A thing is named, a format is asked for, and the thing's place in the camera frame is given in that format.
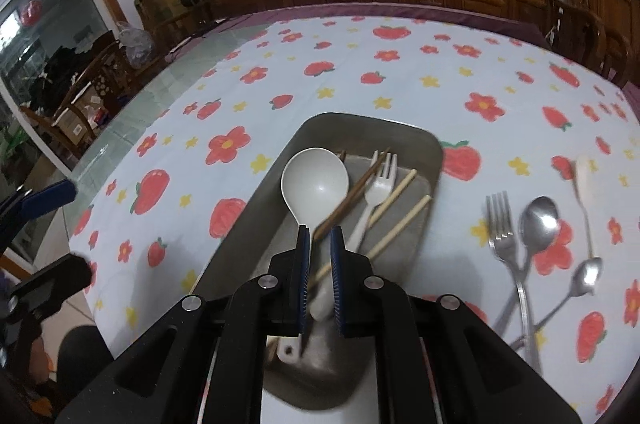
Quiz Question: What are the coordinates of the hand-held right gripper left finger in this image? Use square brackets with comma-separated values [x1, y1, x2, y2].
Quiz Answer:
[55, 225, 313, 424]

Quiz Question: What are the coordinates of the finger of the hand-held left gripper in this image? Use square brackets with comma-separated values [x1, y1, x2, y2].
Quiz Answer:
[0, 178, 79, 246]
[12, 254, 94, 320]

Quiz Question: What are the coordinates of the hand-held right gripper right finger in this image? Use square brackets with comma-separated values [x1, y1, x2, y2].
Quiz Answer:
[330, 225, 583, 424]

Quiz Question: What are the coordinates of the brown chopstick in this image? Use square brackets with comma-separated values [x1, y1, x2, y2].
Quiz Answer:
[317, 147, 394, 241]
[312, 151, 386, 235]

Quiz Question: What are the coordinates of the large white plastic spoon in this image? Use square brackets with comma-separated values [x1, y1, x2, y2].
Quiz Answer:
[270, 147, 350, 364]

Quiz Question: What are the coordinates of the white plastic fork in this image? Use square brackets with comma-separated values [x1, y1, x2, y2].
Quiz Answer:
[345, 152, 399, 255]

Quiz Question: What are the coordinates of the rectangular metal tray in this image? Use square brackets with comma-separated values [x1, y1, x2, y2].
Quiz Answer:
[192, 112, 444, 411]

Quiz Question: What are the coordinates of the person's left hand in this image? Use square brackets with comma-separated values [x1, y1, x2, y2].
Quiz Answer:
[27, 340, 56, 384]

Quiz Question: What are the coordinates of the pile of dark clothes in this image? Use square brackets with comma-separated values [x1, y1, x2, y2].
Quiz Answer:
[27, 31, 117, 112]

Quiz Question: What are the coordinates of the wooden chair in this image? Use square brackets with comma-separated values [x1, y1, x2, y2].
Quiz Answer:
[20, 39, 167, 161]

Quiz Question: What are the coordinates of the metal fork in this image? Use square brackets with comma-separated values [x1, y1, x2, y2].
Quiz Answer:
[484, 191, 544, 376]

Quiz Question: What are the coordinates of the clear plastic bag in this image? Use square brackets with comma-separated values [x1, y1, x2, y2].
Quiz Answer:
[116, 21, 154, 68]

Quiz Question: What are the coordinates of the red round window decoration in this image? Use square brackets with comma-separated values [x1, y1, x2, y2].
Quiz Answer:
[20, 1, 44, 27]

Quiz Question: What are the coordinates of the large metal spoon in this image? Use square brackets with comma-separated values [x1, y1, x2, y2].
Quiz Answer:
[492, 196, 562, 340]

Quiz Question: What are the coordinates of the strawberry printed tablecloth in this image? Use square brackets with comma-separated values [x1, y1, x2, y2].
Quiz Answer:
[67, 15, 640, 424]

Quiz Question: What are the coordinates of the small metal spoon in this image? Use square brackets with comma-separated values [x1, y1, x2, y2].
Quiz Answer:
[507, 257, 605, 353]

